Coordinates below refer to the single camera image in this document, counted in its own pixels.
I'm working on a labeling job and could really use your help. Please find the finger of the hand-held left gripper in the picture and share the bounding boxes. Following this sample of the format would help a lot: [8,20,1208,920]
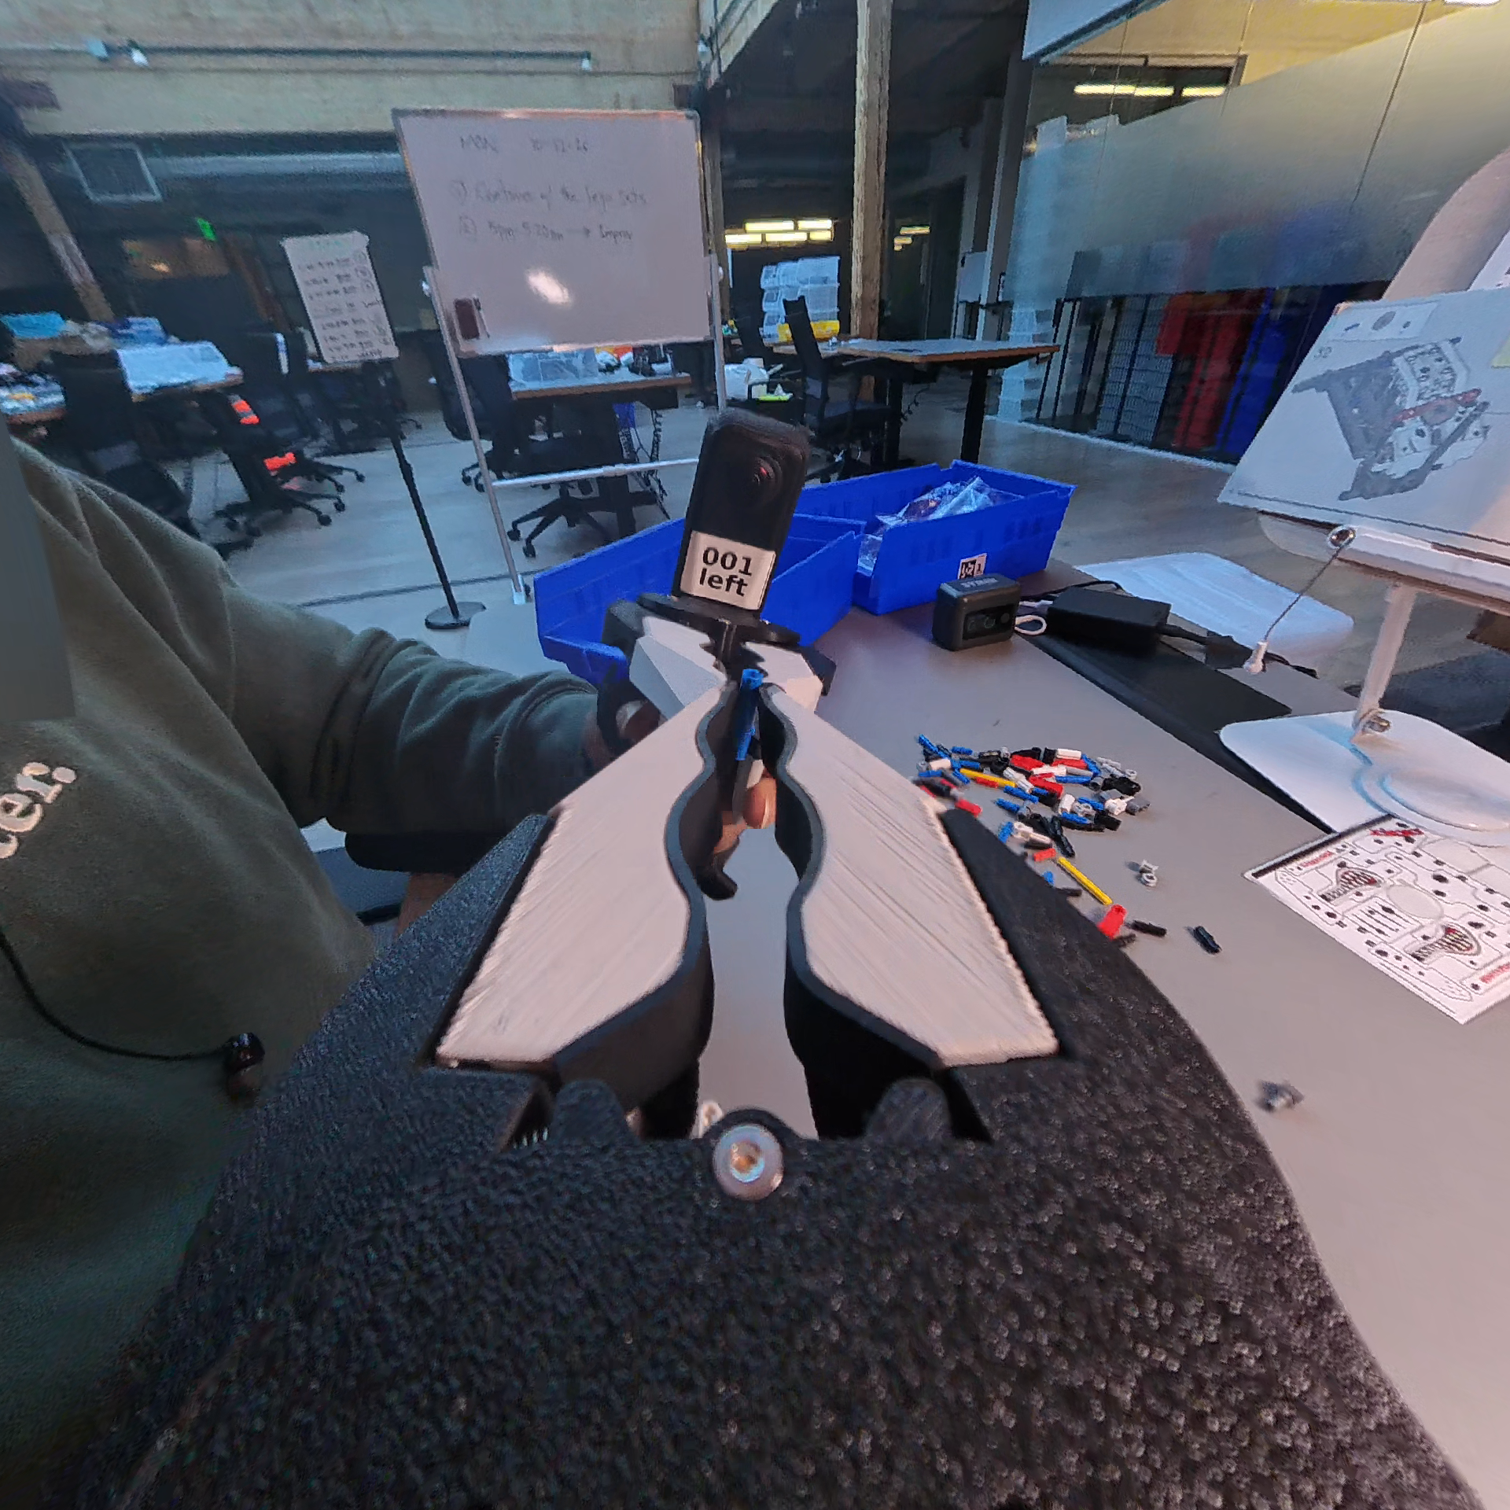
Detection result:
[756,642,827,712]
[627,616,724,718]

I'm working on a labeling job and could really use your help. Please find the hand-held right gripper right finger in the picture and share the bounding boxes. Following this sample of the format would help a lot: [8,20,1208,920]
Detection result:
[754,683,1059,1075]

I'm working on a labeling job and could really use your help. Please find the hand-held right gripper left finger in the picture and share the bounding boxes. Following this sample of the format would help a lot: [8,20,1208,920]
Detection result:
[433,687,738,1078]

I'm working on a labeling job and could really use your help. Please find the pile of small brick parts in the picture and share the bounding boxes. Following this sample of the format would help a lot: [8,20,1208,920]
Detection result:
[914,736,1165,945]

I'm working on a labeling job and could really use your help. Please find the instruction booklet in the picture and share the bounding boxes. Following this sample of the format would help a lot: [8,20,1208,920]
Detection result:
[1219,289,1510,558]

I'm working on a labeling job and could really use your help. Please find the person's left forearm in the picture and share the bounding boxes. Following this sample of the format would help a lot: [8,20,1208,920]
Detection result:
[222,590,609,843]

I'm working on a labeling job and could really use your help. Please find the grey desk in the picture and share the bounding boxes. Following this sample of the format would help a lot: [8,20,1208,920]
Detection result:
[389,566,1510,1510]

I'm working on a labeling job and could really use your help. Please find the blue plastic bin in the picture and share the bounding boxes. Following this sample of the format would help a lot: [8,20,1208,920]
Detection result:
[533,513,868,689]
[794,463,1076,616]

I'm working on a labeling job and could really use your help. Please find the stack of clear storage bins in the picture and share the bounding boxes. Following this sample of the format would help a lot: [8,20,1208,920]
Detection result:
[759,257,842,345]

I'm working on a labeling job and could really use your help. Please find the clear plastic parts bags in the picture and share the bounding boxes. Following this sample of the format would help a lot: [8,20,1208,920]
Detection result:
[860,477,1021,558]

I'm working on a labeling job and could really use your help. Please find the background wooden table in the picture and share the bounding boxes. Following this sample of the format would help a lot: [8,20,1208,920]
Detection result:
[772,337,1063,467]

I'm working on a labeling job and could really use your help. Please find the whiteboard on stand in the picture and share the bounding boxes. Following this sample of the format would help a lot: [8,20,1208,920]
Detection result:
[393,109,724,605]

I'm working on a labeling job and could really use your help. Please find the black power adapter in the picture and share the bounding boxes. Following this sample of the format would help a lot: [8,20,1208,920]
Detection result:
[1041,585,1174,661]

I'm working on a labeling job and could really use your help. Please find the pale flat object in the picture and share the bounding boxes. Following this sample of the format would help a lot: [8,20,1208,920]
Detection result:
[1079,552,1353,670]

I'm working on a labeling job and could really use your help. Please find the paper flip chart stand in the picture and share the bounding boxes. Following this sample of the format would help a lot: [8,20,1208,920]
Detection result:
[279,230,488,632]

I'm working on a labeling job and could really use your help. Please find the red black office chair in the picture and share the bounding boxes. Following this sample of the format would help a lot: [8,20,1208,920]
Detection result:
[206,391,366,537]

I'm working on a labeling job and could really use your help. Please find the person in green sweatshirt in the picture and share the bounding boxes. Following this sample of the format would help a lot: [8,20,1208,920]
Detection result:
[0,436,396,1478]

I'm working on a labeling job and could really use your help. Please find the red and blue panels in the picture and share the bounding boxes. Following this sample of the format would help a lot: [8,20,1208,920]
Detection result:
[1156,289,1300,456]

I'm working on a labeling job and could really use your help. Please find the white printed sticker sheet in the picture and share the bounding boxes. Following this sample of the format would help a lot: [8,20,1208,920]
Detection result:
[1243,814,1510,1022]

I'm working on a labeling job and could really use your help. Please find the white book stand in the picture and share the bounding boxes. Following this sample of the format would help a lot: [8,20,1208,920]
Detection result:
[1219,154,1510,845]

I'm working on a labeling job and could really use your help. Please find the cluttered background table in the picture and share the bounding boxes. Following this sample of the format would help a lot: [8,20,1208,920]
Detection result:
[0,314,244,431]

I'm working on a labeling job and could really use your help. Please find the small black action camera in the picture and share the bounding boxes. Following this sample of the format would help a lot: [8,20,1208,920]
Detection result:
[934,576,1021,653]

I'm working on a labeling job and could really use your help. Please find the wooden support post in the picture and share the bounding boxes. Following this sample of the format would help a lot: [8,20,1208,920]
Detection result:
[849,0,896,345]

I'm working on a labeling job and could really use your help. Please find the black microphone cable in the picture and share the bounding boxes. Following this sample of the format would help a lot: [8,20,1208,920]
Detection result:
[0,931,231,1063]

